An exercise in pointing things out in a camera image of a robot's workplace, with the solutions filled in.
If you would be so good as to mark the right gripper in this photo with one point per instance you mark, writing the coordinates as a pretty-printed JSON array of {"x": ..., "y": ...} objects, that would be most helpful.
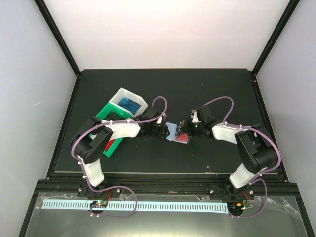
[{"x": 188, "y": 129}]

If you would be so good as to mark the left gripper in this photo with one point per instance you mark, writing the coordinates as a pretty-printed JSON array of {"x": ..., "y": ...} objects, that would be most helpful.
[{"x": 160, "y": 135}]

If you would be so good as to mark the black VIP card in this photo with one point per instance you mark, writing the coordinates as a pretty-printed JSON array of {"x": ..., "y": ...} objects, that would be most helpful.
[{"x": 181, "y": 128}]

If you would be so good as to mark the red credit card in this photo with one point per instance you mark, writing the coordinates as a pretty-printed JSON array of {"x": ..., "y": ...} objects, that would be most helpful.
[{"x": 184, "y": 138}]

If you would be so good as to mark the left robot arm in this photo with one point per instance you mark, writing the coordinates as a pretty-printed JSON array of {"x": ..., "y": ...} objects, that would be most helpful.
[{"x": 89, "y": 143}]

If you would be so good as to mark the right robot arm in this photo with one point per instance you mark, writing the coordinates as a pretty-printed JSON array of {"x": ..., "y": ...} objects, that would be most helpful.
[{"x": 258, "y": 153}]

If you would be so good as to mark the blue cards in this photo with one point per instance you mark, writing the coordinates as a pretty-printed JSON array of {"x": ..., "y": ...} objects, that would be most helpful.
[{"x": 129, "y": 105}]

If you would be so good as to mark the black cards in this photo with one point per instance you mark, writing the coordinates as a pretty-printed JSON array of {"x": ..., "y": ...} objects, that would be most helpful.
[{"x": 114, "y": 117}]

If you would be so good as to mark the clear white plastic bin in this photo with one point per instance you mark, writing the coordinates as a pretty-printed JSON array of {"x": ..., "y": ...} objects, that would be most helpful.
[{"x": 126, "y": 93}]

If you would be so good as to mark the green plastic bin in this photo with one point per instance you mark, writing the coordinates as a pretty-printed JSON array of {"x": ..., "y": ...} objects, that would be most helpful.
[
  {"x": 111, "y": 145},
  {"x": 113, "y": 108}
]

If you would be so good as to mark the right small circuit board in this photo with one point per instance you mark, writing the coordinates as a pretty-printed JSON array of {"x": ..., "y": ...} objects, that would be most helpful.
[{"x": 237, "y": 206}]

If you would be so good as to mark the small circuit board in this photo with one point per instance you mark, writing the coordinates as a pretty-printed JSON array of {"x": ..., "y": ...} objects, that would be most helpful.
[
  {"x": 237, "y": 206},
  {"x": 99, "y": 204}
]

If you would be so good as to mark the left small circuit board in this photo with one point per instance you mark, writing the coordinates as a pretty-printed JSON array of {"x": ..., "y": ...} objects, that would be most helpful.
[{"x": 99, "y": 204}]

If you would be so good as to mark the clear acrylic sheet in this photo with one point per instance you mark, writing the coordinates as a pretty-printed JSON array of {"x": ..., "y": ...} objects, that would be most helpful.
[{"x": 266, "y": 217}]

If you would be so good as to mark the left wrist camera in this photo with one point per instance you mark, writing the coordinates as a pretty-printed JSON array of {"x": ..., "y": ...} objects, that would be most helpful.
[{"x": 160, "y": 120}]

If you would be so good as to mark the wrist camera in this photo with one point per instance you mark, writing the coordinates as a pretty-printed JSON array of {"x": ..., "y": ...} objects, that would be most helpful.
[
  {"x": 194, "y": 117},
  {"x": 160, "y": 120}
]

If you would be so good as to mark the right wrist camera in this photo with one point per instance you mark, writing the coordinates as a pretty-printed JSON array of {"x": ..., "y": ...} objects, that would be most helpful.
[{"x": 194, "y": 117}]

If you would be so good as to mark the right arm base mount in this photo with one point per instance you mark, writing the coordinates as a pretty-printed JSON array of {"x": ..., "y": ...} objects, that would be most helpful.
[{"x": 226, "y": 191}]

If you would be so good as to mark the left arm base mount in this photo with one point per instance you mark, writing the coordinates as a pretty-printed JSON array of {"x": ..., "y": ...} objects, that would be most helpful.
[{"x": 98, "y": 191}]

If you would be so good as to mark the white slotted cable duct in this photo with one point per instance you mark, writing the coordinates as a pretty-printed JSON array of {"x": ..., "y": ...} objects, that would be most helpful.
[{"x": 147, "y": 206}]

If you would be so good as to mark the black aluminium front rail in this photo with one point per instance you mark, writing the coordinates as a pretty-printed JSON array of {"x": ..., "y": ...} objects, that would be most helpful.
[{"x": 209, "y": 184}]

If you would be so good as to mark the right black frame post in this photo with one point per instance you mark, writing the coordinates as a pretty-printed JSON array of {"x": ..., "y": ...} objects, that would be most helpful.
[{"x": 282, "y": 22}]

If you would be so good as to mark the black frame post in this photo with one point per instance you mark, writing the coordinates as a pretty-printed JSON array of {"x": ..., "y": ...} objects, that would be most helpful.
[
  {"x": 282, "y": 22},
  {"x": 41, "y": 5}
]

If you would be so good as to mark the left black frame post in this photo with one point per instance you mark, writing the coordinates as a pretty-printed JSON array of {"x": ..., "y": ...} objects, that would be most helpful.
[{"x": 41, "y": 5}]

